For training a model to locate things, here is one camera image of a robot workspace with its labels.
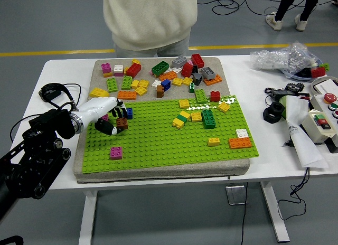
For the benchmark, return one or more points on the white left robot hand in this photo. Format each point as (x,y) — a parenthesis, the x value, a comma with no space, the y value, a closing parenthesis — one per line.
(97,107)

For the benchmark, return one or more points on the pink toy brick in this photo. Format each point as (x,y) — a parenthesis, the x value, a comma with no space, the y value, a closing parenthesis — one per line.
(116,153)
(105,117)
(189,62)

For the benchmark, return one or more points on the blue toy brick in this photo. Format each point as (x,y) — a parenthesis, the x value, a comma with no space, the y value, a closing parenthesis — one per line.
(165,85)
(130,113)

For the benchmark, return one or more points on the green studded baseplate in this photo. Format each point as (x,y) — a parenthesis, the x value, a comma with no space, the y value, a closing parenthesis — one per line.
(158,144)

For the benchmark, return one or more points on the yellow curved toy brick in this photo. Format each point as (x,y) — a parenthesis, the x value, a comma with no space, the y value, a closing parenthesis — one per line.
(97,92)

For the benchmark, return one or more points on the lime green toy brick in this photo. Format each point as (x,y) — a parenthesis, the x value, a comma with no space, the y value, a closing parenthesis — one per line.
(112,85)
(325,67)
(126,82)

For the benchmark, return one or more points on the long orange toy brick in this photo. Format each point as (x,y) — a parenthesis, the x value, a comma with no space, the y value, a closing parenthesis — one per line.
(126,95)
(168,76)
(239,143)
(213,80)

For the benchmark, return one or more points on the pink and yellow brick stack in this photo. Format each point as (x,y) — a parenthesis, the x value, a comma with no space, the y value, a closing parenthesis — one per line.
(106,69)

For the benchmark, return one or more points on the white and pink brick stack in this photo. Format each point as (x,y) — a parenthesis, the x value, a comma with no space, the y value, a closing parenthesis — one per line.
(118,70)

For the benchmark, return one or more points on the small yellow toy brick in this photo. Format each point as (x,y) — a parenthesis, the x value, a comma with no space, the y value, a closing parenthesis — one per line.
(136,61)
(125,70)

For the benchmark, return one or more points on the long red toy brick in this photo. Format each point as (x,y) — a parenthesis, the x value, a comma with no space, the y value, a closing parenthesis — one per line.
(133,70)
(197,60)

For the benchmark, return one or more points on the white toy brick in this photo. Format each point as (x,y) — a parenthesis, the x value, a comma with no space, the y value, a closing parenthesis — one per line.
(176,70)
(242,133)
(156,83)

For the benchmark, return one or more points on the tall brown toy brick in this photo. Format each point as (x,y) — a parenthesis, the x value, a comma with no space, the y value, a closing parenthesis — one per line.
(159,92)

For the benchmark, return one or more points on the long dark green brick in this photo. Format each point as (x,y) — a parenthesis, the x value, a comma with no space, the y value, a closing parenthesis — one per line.
(160,68)
(208,119)

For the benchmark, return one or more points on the yellow and green brick stack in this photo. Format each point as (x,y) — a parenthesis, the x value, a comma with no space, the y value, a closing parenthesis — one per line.
(181,119)

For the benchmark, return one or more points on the long grey toy brick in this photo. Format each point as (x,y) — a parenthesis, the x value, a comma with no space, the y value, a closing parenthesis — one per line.
(208,73)
(179,61)

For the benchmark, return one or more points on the small green and white brick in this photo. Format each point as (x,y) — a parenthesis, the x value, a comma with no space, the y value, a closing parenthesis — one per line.
(192,88)

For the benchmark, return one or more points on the dark grey angled brick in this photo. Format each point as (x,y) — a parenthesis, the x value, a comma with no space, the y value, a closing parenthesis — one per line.
(197,79)

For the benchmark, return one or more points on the black toy brick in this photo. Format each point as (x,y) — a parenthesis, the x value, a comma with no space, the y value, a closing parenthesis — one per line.
(195,69)

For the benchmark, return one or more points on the square red toy brick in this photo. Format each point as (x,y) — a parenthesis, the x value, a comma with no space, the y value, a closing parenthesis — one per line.
(214,96)

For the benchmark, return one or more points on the black power adapter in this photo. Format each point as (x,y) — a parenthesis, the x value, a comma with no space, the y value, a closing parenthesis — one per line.
(48,95)

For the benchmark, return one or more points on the person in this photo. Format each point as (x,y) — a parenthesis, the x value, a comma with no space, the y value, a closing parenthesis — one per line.
(283,4)
(150,15)

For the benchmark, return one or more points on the grey-brown mat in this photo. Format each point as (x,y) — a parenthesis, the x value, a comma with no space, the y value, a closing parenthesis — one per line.
(185,170)

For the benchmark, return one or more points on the white table leg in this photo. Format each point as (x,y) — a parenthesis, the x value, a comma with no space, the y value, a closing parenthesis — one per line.
(88,218)
(275,216)

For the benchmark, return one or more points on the yellow floor tape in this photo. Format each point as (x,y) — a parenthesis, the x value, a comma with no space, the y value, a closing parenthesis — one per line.
(237,47)

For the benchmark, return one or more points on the metal floor plate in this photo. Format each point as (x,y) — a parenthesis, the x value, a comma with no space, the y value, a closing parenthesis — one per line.
(236,194)

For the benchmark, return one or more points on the black power supply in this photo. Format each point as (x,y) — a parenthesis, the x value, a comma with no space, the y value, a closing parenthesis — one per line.
(278,94)

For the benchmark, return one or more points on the clear bubble wrap bag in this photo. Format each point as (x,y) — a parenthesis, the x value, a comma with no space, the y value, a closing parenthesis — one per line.
(280,58)

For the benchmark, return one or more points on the small black plug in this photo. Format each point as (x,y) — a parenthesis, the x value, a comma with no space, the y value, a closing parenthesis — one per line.
(287,143)

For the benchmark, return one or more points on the black gear wheel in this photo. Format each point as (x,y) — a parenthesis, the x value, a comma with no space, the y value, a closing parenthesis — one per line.
(294,86)

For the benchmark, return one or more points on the clear blue-rimmed container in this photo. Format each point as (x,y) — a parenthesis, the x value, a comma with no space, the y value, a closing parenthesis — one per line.
(301,78)

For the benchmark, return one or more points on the white paper sheet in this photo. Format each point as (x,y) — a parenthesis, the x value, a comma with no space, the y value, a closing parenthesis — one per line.
(306,147)

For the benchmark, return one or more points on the white button control box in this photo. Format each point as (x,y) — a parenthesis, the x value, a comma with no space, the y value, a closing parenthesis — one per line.
(320,101)

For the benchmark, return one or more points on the white oval case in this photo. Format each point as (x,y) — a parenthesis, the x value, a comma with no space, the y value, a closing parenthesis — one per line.
(327,84)

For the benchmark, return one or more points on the white switch box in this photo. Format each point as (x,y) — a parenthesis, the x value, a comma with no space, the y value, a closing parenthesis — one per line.
(311,127)

